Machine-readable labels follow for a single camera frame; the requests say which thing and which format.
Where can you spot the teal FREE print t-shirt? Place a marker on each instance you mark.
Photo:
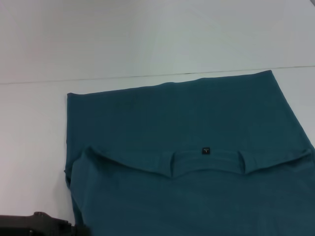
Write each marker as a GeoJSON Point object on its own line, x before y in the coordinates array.
{"type": "Point", "coordinates": [184, 159]}

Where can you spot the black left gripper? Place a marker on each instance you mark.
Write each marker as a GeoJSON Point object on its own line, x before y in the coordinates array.
{"type": "Point", "coordinates": [32, 225]}

